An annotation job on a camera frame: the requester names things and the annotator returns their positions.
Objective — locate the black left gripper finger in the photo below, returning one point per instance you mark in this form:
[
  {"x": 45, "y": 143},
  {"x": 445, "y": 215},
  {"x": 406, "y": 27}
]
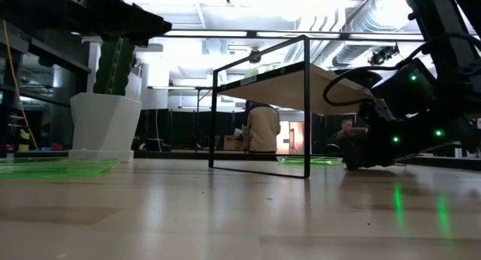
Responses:
[
  {"x": 135, "y": 16},
  {"x": 135, "y": 32}
]

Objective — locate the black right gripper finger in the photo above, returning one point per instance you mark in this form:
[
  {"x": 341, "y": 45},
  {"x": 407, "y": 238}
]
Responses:
[
  {"x": 379, "y": 163},
  {"x": 355, "y": 155}
]

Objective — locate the green transparent plate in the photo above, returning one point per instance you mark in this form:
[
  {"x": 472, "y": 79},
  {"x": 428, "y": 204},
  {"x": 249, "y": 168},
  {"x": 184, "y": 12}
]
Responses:
[
  {"x": 56, "y": 170},
  {"x": 293, "y": 161}
]

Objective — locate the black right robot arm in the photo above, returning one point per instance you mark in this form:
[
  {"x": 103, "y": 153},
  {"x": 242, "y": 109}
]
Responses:
[{"x": 443, "y": 27}]

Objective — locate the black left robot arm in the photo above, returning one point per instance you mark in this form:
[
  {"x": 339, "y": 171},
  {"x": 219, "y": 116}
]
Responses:
[{"x": 30, "y": 4}]

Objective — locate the person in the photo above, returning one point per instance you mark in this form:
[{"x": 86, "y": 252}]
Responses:
[
  {"x": 263, "y": 128},
  {"x": 346, "y": 127}
]

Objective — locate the green cactus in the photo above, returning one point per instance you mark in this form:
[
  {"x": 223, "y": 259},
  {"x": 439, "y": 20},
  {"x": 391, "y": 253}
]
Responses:
[{"x": 112, "y": 72}]

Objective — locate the linear ceiling light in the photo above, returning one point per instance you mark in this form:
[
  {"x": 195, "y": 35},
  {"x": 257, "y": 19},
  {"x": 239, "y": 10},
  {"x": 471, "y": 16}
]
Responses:
[{"x": 204, "y": 33}]

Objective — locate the black ceiling device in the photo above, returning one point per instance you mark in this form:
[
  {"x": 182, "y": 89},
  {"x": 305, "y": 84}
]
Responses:
[{"x": 383, "y": 55}]

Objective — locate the white plant pot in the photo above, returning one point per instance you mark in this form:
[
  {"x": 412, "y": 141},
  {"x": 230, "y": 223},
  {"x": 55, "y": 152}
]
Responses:
[{"x": 105, "y": 124}]

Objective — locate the black room partition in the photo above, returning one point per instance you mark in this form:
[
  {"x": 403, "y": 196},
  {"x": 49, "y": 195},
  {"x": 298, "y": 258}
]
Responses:
[{"x": 180, "y": 128}]

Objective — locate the cardboard box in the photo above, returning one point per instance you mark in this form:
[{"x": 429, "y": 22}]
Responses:
[{"x": 233, "y": 143}]

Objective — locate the black frame wooden shelf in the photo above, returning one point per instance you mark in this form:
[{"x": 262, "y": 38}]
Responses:
[{"x": 293, "y": 91}]

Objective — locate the silver ventilation duct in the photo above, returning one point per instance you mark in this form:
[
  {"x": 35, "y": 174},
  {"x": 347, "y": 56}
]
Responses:
[{"x": 353, "y": 55}]

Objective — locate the black frame structure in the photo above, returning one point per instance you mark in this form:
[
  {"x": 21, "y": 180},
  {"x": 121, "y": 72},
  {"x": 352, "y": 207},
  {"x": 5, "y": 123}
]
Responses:
[{"x": 9, "y": 102}]

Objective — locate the ceiling dome camera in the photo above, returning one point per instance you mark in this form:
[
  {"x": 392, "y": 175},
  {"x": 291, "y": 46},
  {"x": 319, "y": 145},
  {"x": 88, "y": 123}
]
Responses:
[{"x": 255, "y": 57}]

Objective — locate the black aluminium rig frame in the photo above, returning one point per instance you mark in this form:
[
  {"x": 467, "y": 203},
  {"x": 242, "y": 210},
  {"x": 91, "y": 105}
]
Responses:
[{"x": 180, "y": 155}]

